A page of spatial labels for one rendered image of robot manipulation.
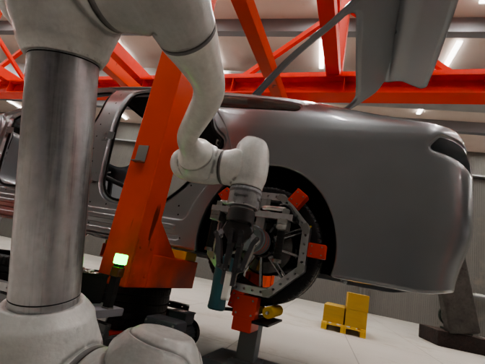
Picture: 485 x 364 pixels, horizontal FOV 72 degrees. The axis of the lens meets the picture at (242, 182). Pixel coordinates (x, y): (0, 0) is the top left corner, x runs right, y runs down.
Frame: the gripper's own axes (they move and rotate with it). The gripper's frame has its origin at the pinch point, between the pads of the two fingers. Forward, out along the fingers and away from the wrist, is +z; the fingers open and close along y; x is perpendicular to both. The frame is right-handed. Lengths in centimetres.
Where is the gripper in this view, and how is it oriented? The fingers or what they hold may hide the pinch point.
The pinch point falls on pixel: (227, 285)
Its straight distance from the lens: 89.7
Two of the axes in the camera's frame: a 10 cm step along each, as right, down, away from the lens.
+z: -1.9, 9.4, -2.9
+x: 2.1, 3.3, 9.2
